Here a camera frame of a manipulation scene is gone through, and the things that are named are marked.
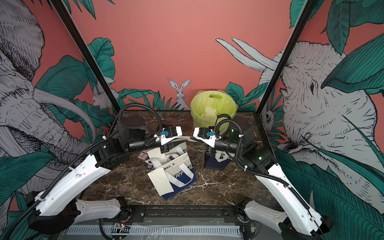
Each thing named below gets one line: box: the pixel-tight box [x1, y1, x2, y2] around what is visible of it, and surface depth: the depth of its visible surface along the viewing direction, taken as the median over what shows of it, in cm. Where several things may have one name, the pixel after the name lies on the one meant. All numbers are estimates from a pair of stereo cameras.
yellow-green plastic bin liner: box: [190, 90, 238, 129], surface depth 95 cm
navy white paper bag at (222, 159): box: [204, 150, 235, 170], surface depth 80 cm
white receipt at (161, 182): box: [147, 167, 175, 197], surface depth 64 cm
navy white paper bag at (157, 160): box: [145, 141, 188, 170], surface depth 70 cm
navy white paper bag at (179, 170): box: [145, 152, 197, 201], surface depth 67 cm
